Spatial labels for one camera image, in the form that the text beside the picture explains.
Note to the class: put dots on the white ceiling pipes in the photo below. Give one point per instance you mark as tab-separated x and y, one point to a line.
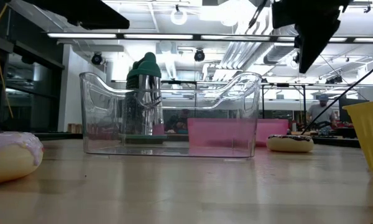
236	46

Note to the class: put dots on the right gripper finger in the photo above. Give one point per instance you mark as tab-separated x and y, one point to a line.
314	37

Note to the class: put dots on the pink plastic bin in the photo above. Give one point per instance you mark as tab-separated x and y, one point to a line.
273	130

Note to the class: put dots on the wooden crate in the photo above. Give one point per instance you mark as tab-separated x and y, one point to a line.
75	128

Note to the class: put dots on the black monitor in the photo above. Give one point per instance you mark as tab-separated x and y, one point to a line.
348	109

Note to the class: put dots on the lilac frosted donut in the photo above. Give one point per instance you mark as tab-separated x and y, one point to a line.
9	161

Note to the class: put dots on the overhead LED light bar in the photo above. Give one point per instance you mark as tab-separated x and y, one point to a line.
158	36

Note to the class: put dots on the chocolate frosted donut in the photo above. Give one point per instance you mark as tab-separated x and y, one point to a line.
289	144

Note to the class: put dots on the silver ventilation duct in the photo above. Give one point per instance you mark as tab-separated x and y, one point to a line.
283	49

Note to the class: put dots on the clear plastic bin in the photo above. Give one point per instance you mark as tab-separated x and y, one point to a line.
91	93

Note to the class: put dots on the teal metal box grater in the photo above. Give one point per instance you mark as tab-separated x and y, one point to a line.
144	70

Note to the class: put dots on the black ceiling camera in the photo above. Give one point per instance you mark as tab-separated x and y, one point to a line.
296	58
96	59
199	55

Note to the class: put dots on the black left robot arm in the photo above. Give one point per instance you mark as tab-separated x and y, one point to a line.
81	14

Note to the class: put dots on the person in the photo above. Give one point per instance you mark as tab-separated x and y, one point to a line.
180	119
321	112

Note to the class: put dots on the black workstation frame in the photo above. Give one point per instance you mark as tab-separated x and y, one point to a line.
263	102

